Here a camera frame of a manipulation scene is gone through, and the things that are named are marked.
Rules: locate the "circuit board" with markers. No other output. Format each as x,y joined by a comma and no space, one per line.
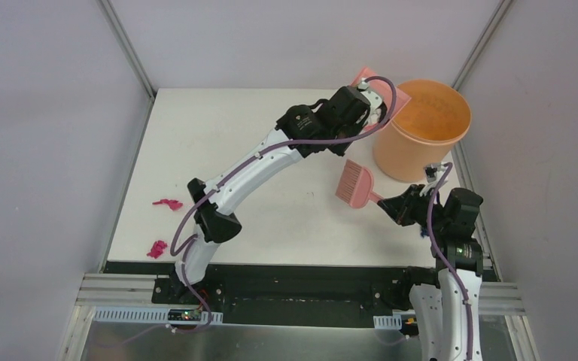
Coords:
408,322
184,315

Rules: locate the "magenta paper scrap bottom left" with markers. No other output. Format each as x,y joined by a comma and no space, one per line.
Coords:
157,249

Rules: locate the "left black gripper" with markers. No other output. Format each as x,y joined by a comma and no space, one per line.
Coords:
365,107

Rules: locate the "left circuit board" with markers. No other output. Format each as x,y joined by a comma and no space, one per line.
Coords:
184,315

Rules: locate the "pink hand brush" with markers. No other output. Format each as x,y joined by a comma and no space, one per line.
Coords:
355,186

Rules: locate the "aluminium frame rail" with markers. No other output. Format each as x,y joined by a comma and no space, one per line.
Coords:
495,298

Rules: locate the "pink dustpan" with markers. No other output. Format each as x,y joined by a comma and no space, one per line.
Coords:
386,90

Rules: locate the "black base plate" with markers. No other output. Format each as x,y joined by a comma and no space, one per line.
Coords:
287,295

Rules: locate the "white cable duct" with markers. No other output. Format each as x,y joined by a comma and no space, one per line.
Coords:
117,314
388,322

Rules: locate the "orange plastic bucket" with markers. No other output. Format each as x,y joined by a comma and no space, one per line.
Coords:
423,131

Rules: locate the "magenta paper scrap left edge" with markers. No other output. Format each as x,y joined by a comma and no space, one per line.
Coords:
172,204

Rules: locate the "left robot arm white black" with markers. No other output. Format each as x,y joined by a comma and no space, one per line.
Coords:
298,133

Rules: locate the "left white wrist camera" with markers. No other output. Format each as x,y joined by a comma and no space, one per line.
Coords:
378,105

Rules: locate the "right circuit board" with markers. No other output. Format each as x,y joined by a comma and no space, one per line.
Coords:
408,322

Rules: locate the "right white cable duct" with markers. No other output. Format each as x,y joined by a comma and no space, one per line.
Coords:
388,322

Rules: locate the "left white cable duct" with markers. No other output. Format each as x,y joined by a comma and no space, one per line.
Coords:
117,314

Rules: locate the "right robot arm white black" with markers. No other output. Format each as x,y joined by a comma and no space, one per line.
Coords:
446,298

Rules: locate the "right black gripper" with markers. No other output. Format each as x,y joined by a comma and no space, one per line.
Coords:
400,207

